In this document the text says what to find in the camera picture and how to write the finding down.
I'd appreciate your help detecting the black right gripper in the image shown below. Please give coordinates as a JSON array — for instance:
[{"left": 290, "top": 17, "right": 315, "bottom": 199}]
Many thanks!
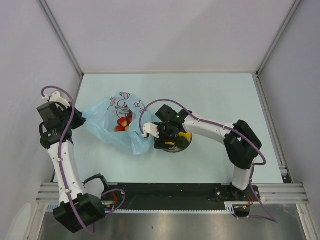
[{"left": 152, "top": 122, "right": 176, "bottom": 152}]

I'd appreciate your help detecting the yellow fake fruit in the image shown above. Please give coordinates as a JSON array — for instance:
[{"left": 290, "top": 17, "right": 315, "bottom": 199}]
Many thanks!
[{"left": 179, "top": 132, "right": 192, "bottom": 141}]

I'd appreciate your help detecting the green fake avocado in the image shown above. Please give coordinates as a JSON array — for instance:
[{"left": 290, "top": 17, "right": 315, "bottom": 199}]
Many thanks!
[{"left": 175, "top": 136, "right": 190, "bottom": 151}]

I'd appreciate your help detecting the light blue printed plastic bag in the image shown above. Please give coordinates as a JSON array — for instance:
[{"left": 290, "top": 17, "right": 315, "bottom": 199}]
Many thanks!
[{"left": 83, "top": 92, "right": 153, "bottom": 155}]

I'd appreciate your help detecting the round printed white plate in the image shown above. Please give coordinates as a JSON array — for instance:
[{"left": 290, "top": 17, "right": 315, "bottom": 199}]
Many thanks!
[{"left": 167, "top": 132, "right": 193, "bottom": 153}]

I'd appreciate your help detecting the red fake cherry bunch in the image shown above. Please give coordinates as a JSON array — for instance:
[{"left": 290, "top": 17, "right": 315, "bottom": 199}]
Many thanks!
[{"left": 114, "top": 114, "right": 133, "bottom": 132}]

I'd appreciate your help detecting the yellow fake lemon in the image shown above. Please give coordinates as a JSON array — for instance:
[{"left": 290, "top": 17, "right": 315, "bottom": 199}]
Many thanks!
[{"left": 164, "top": 141, "right": 175, "bottom": 146}]

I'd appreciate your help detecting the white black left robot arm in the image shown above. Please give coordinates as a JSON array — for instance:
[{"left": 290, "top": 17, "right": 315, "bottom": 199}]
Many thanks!
[{"left": 37, "top": 101, "right": 111, "bottom": 233}]

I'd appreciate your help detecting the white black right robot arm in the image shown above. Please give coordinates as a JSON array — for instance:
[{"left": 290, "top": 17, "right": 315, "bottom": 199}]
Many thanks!
[{"left": 153, "top": 104, "right": 262, "bottom": 201}]

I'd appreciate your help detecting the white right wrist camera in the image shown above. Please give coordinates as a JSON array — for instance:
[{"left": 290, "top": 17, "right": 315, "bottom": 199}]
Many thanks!
[{"left": 142, "top": 122, "right": 160, "bottom": 139}]

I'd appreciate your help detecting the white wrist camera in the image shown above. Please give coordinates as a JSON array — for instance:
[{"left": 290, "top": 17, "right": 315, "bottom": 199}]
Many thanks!
[
  {"left": 142, "top": 122, "right": 160, "bottom": 139},
  {"left": 42, "top": 91, "right": 71, "bottom": 108}
]

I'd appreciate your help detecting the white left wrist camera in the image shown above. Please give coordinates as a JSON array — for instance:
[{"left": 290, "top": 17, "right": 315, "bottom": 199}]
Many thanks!
[{"left": 42, "top": 91, "right": 71, "bottom": 108}]

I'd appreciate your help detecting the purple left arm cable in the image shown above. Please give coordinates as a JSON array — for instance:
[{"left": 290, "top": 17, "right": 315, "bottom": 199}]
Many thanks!
[{"left": 40, "top": 85, "right": 127, "bottom": 235}]

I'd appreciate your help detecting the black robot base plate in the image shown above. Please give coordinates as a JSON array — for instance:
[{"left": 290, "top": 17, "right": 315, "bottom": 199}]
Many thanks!
[{"left": 107, "top": 183, "right": 260, "bottom": 213}]

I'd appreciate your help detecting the white slotted cable duct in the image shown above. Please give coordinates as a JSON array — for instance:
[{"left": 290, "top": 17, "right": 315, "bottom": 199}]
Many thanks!
[{"left": 224, "top": 202, "right": 236, "bottom": 215}]

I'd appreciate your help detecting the aluminium frame rail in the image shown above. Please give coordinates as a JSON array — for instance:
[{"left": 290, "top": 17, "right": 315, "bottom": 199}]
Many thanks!
[{"left": 256, "top": 183, "right": 309, "bottom": 205}]

